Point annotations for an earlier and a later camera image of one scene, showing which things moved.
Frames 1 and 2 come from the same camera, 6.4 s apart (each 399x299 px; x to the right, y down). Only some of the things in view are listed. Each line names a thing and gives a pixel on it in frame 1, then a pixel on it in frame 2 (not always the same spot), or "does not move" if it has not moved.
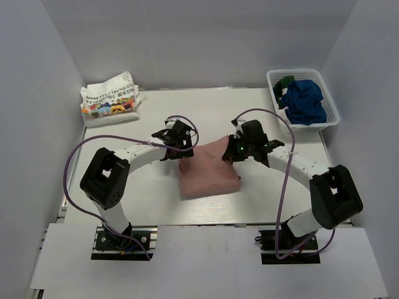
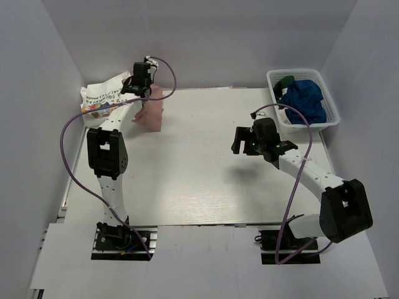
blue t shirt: (303, 103) does not move
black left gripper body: (187, 142) → (148, 86)
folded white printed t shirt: (114, 100) does not move
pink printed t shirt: (206, 174) → (151, 114)
